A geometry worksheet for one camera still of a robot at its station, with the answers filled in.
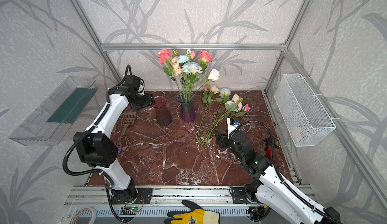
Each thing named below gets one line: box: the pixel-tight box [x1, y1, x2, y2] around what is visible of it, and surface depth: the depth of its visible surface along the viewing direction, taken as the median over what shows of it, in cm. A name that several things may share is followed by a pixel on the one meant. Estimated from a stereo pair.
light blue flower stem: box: [177, 53, 190, 103], surface depth 82 cm
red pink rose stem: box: [157, 48, 184, 103], surface depth 80 cm
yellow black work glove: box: [164, 199, 220, 224], surface depth 68 cm
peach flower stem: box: [171, 49, 185, 104], surface depth 84 cm
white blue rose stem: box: [182, 61, 204, 102], surface depth 79 cm
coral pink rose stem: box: [198, 49, 213, 75], surface depth 84 cm
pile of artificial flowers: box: [197, 84, 251, 148], surface depth 109 cm
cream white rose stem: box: [192, 68, 220, 96], surface depth 72 cm
